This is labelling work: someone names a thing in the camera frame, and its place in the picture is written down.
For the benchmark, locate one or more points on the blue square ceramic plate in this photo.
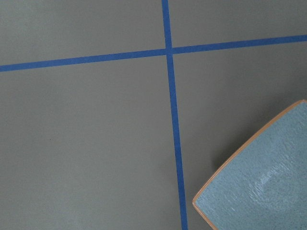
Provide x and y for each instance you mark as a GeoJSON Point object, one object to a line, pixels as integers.
{"type": "Point", "coordinates": [263, 185]}

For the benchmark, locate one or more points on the brown paper table cover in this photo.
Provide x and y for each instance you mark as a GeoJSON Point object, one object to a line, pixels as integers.
{"type": "Point", "coordinates": [114, 113]}

